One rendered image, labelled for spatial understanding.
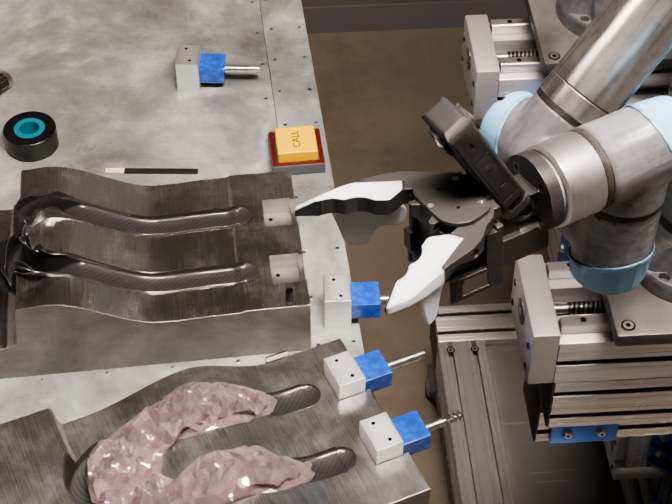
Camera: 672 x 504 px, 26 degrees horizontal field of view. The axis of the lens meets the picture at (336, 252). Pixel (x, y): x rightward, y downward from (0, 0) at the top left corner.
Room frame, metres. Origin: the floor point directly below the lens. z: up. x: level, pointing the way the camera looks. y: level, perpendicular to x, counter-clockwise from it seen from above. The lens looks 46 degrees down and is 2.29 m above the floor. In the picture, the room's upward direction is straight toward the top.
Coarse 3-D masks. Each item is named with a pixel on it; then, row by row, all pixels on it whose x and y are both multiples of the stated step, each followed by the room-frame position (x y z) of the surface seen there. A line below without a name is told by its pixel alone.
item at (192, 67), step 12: (180, 48) 1.85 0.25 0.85; (192, 48) 1.85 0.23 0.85; (180, 60) 1.82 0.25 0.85; (192, 60) 1.82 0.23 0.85; (204, 60) 1.83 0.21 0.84; (216, 60) 1.83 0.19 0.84; (180, 72) 1.81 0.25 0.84; (192, 72) 1.81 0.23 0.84; (204, 72) 1.81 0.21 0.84; (216, 72) 1.81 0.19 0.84; (252, 72) 1.83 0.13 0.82; (180, 84) 1.81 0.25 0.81; (192, 84) 1.81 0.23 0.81
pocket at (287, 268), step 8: (272, 256) 1.35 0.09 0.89; (280, 256) 1.36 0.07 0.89; (288, 256) 1.36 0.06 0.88; (296, 256) 1.36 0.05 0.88; (272, 264) 1.35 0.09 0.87; (280, 264) 1.36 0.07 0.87; (288, 264) 1.36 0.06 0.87; (296, 264) 1.36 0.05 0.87; (272, 272) 1.35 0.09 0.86; (280, 272) 1.35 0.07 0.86; (288, 272) 1.35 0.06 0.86; (296, 272) 1.35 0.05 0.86; (304, 272) 1.34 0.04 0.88; (272, 280) 1.33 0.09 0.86; (280, 280) 1.33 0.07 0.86; (288, 280) 1.33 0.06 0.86; (296, 280) 1.33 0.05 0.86
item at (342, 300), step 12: (324, 276) 1.35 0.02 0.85; (336, 276) 1.35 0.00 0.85; (348, 276) 1.35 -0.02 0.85; (324, 288) 1.33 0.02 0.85; (336, 288) 1.33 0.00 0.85; (348, 288) 1.33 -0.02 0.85; (360, 288) 1.34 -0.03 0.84; (372, 288) 1.34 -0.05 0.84; (324, 300) 1.31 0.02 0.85; (336, 300) 1.31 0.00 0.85; (348, 300) 1.31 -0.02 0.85; (360, 300) 1.32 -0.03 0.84; (372, 300) 1.32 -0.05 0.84; (384, 300) 1.33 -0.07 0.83; (324, 312) 1.31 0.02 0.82; (336, 312) 1.30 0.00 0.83; (348, 312) 1.30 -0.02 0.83; (360, 312) 1.31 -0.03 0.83; (372, 312) 1.31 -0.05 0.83; (336, 324) 1.30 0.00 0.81; (348, 324) 1.31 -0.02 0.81
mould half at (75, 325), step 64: (64, 192) 1.43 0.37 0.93; (128, 192) 1.47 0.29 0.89; (192, 192) 1.48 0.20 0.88; (256, 192) 1.48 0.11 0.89; (128, 256) 1.35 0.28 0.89; (192, 256) 1.36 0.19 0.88; (256, 256) 1.35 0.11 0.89; (0, 320) 1.26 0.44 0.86; (64, 320) 1.23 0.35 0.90; (128, 320) 1.24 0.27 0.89; (192, 320) 1.25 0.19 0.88; (256, 320) 1.26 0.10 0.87
